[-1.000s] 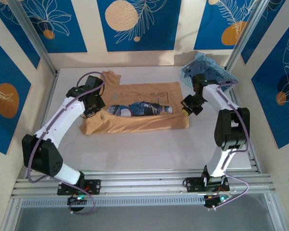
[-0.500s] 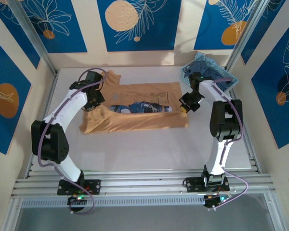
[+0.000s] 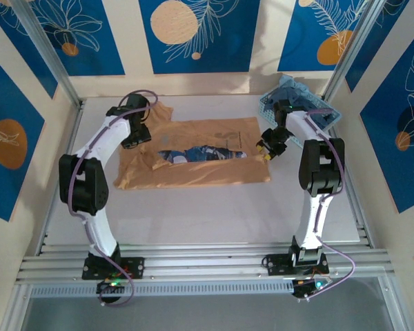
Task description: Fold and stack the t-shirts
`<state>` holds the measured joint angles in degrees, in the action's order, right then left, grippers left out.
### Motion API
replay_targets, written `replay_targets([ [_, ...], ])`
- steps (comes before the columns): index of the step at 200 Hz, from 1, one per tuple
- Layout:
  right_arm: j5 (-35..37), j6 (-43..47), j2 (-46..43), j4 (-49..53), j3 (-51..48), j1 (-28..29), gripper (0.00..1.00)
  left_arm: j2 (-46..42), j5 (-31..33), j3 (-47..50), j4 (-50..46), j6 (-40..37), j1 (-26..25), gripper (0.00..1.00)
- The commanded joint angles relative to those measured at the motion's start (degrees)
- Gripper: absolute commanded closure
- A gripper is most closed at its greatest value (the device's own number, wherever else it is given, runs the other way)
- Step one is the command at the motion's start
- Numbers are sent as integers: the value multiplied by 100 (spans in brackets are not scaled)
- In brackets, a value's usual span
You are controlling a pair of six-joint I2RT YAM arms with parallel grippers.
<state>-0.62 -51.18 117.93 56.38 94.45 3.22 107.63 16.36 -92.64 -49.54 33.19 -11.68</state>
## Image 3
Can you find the blue floral wall panel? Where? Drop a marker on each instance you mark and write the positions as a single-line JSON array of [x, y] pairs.
[[393, 165], [100, 51], [7, 103], [224, 51], [300, 41]]

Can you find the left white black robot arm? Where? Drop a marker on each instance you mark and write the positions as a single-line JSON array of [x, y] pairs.
[[83, 186]]

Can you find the aluminium frame post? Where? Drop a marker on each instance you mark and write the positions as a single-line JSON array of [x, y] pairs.
[[352, 48], [48, 51]]

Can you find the blue t-shirt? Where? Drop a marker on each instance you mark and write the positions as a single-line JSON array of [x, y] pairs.
[[298, 96]]

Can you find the aluminium mounting rail beam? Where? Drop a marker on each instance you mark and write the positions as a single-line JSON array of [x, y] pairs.
[[207, 260]]

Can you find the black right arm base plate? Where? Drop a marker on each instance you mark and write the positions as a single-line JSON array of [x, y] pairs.
[[277, 263]]

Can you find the light blue plastic basket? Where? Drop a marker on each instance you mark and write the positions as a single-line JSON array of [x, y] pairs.
[[266, 110]]

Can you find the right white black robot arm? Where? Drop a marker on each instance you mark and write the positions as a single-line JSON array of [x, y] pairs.
[[322, 165]]

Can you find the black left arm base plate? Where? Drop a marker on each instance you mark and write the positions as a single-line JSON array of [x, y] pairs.
[[138, 267]]

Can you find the tan t-shirt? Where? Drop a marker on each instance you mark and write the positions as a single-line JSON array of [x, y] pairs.
[[207, 172]]

